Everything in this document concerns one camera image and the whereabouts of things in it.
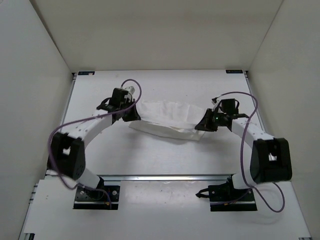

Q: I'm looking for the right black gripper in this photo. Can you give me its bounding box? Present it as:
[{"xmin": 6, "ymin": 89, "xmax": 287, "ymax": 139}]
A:
[{"xmin": 195, "ymin": 108, "xmax": 227, "ymax": 132}]

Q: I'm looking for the white skirt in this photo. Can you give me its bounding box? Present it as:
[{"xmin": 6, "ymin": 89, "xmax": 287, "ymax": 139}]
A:
[{"xmin": 128, "ymin": 100, "xmax": 206, "ymax": 141}]

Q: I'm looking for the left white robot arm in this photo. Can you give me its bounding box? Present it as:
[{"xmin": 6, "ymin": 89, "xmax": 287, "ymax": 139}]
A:
[{"xmin": 47, "ymin": 86, "xmax": 141, "ymax": 199}]

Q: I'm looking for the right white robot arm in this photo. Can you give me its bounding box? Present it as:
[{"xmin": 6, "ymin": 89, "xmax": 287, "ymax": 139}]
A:
[{"xmin": 195, "ymin": 98, "xmax": 293, "ymax": 200}]

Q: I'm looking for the right blue corner label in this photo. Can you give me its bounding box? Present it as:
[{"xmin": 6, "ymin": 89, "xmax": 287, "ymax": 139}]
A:
[{"xmin": 225, "ymin": 69, "xmax": 243, "ymax": 74}]

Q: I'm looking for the blue corner label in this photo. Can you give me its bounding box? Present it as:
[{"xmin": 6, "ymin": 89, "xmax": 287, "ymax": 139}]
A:
[
  {"xmin": 77, "ymin": 71, "xmax": 95, "ymax": 76},
  {"xmin": 225, "ymin": 69, "xmax": 243, "ymax": 74}
]

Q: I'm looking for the left blue corner label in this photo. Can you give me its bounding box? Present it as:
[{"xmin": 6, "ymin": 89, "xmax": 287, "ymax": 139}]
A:
[{"xmin": 77, "ymin": 71, "xmax": 95, "ymax": 76}]

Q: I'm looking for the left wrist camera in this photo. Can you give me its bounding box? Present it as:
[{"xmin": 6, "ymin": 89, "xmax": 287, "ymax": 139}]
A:
[{"xmin": 124, "ymin": 86, "xmax": 135, "ymax": 95}]

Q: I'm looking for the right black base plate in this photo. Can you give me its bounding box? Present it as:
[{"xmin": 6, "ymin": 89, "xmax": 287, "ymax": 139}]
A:
[{"xmin": 195, "ymin": 177, "xmax": 258, "ymax": 212}]

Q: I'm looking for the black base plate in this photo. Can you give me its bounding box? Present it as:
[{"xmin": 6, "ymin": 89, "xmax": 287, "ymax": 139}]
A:
[
  {"xmin": 73, "ymin": 185, "xmax": 121, "ymax": 211},
  {"xmin": 195, "ymin": 177, "xmax": 258, "ymax": 212}
]

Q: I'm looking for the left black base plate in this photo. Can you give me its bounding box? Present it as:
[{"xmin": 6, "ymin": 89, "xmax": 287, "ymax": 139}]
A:
[{"xmin": 73, "ymin": 185, "xmax": 121, "ymax": 211}]

